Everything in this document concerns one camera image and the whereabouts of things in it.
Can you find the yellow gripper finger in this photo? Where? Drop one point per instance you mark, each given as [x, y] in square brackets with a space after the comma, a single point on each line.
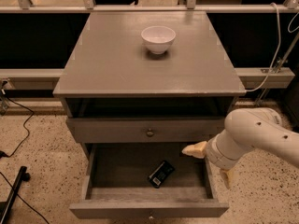
[197, 150]
[227, 177]

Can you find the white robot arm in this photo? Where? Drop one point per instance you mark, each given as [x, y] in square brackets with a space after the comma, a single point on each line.
[244, 130]

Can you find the brass top drawer knob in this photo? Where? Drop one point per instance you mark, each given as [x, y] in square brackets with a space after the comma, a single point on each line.
[149, 133]

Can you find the closed grey top drawer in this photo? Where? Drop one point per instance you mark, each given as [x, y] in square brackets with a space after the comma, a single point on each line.
[133, 130]

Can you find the open grey middle drawer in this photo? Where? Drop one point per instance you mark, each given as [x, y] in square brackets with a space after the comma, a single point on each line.
[116, 184]

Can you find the grey wooden drawer cabinet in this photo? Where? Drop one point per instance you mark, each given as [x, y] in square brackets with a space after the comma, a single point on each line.
[111, 74]

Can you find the white ceramic bowl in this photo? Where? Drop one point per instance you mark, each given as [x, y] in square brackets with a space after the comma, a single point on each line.
[158, 39]

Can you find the black wheeled stand base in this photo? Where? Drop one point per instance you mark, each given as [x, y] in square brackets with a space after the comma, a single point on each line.
[5, 206]

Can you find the grey metal railing frame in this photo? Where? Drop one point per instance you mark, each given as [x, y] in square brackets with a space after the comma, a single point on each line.
[252, 78]

